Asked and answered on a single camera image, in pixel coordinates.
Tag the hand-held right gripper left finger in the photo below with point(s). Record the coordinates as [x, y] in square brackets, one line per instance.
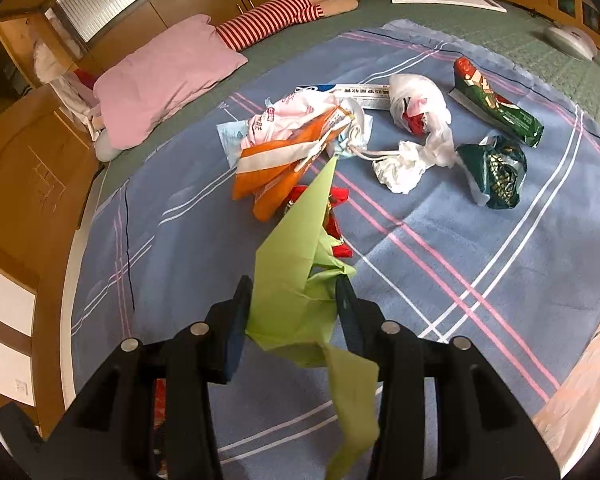
[235, 342]

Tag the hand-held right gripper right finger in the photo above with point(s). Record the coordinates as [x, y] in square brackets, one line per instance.
[347, 312]

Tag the green paper sheet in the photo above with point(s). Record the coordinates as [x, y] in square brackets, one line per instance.
[290, 270]

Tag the red wrapper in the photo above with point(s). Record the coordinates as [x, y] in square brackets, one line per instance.
[337, 241]

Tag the white tissue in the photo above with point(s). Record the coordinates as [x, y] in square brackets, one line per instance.
[400, 170]

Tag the orange and white packet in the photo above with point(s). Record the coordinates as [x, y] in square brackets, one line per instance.
[270, 160]

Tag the pale blue wipes packet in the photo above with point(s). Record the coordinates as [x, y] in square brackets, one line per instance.
[229, 142]

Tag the pink and white plastic packet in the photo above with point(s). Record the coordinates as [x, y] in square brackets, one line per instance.
[280, 120]

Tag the dark green snack bag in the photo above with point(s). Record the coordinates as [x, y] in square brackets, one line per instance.
[495, 170]

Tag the long white and blue box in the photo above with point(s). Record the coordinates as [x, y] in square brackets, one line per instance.
[362, 94]

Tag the white plastic bag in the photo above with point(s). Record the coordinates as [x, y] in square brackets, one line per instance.
[410, 92]

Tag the red and green snack packet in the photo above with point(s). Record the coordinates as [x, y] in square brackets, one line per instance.
[500, 105]

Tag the blue plaid blanket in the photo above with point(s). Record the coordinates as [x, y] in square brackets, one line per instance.
[190, 240]

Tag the pale blue-grey pillow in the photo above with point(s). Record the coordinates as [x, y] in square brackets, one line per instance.
[106, 147]

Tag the pink pillow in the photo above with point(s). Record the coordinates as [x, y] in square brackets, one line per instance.
[165, 70]

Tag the pile of white clothes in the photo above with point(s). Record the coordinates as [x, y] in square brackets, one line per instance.
[70, 90]

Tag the striped plush doll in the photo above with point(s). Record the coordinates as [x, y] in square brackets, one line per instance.
[275, 15]

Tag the green mattress cover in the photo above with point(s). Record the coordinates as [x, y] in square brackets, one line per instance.
[505, 30]

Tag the white oval device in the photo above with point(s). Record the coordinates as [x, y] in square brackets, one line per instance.
[570, 42]

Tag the wooden bed frame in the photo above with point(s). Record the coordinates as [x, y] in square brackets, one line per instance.
[35, 175]

